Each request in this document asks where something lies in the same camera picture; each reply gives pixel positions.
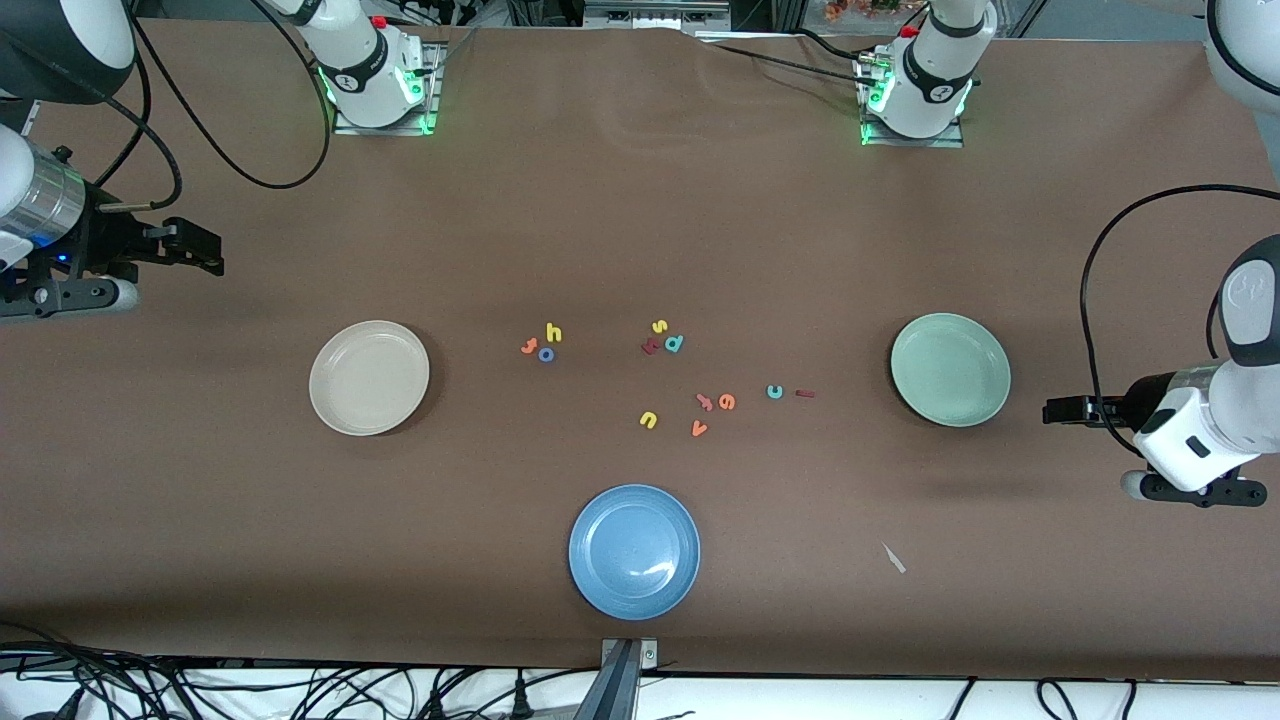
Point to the aluminium frame side rail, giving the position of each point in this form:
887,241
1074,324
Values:
27,118

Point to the green plate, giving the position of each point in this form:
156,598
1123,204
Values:
950,370

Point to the brown table cover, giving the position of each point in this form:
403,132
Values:
640,200

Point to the small white tape scrap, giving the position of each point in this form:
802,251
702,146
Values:
893,558

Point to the grey metal clamp bracket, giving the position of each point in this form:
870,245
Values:
648,655

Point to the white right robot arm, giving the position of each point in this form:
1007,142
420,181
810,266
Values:
365,70

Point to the grey metal box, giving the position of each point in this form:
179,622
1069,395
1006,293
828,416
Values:
650,12

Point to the beige brown plate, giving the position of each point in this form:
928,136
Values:
370,378

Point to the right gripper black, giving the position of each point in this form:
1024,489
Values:
108,243

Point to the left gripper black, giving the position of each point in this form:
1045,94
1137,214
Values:
1127,408

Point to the orange dried flowers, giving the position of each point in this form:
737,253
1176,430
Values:
860,8

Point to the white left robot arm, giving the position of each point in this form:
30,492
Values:
930,80

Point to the blue plate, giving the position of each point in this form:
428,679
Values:
634,552

